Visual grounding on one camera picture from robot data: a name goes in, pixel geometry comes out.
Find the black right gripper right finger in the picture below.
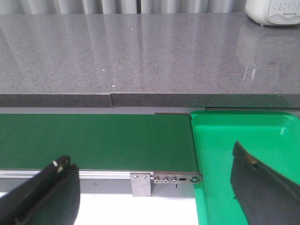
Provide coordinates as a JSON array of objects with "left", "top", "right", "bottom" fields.
[{"left": 230, "top": 141, "right": 300, "bottom": 225}]

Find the grey stone counter slab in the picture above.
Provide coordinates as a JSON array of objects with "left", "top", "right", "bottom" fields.
[{"left": 0, "top": 13, "right": 300, "bottom": 109}]

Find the aluminium conveyor side rail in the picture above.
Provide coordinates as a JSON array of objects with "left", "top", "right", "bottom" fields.
[{"left": 0, "top": 170, "right": 154, "bottom": 180}]

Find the steel conveyor support bracket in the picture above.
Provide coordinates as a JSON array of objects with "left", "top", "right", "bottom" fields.
[{"left": 130, "top": 172, "right": 151, "bottom": 197}]

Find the green plastic tray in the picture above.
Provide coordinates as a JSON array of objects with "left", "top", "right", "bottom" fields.
[{"left": 192, "top": 111, "right": 300, "bottom": 225}]

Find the steel roller end plate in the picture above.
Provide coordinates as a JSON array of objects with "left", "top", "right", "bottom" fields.
[{"left": 153, "top": 171, "right": 203, "bottom": 184}]

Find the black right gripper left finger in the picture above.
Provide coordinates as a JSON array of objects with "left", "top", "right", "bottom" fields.
[{"left": 0, "top": 155, "right": 80, "bottom": 225}]

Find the grey pleated curtain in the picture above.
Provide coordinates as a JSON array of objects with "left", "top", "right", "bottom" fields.
[{"left": 0, "top": 0, "right": 246, "bottom": 15}]

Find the white appliance on counter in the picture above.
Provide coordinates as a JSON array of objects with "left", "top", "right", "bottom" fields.
[{"left": 245, "top": 0, "right": 300, "bottom": 26}]

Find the green conveyor belt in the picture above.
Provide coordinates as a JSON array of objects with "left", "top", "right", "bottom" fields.
[{"left": 0, "top": 114, "right": 199, "bottom": 173}]

